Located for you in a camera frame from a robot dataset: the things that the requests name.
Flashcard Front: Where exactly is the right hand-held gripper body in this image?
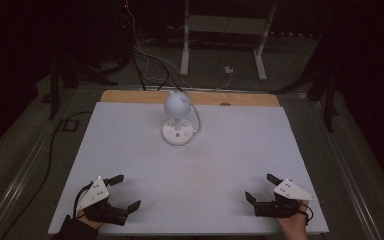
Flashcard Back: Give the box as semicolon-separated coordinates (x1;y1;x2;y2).
253;178;318;220

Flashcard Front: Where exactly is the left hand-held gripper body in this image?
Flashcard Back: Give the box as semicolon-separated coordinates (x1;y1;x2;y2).
75;175;130;227

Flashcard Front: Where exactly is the person's left hand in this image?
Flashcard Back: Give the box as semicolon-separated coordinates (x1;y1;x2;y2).
76;209;105;231

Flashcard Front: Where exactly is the person's right hand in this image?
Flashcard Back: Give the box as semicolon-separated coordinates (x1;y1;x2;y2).
275;201;311;240

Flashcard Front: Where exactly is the white table mat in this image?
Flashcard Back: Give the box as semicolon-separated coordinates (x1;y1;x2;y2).
47;101;330;237

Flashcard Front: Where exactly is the black floor stand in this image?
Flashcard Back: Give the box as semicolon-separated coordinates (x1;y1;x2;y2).
269;56;342;133
41;58;120;120

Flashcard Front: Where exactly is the white round desk lamp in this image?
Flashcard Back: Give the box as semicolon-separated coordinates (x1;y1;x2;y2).
161;89;195;147

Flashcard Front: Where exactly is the white metal stand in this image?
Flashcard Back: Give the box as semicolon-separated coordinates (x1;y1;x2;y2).
179;0;278;82

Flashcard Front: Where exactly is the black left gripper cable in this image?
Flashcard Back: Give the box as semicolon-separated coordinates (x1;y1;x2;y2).
72;181;94;220

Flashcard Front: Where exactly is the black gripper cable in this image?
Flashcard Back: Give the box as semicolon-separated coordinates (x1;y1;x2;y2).
302;203;315;225
72;181;94;220

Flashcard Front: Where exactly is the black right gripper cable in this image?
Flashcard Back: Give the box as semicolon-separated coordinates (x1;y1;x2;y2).
302;203;315;225

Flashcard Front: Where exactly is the long black floor cable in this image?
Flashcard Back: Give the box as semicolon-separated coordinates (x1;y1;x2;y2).
0;110;94;240

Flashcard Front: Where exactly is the metal floor rail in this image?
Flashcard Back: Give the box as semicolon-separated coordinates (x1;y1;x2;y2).
0;84;81;240
308;98;381;240

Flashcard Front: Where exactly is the black square floor frame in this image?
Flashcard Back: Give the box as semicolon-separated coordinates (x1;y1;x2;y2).
59;118;80;133

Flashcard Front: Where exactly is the white lamp cable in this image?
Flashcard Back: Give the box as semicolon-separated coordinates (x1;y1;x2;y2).
181;90;203;134

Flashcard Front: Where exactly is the thin white cable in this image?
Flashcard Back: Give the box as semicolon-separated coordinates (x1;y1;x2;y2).
123;0;234;92

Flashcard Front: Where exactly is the black cable bundle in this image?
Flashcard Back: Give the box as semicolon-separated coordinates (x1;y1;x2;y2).
130;44;183;92

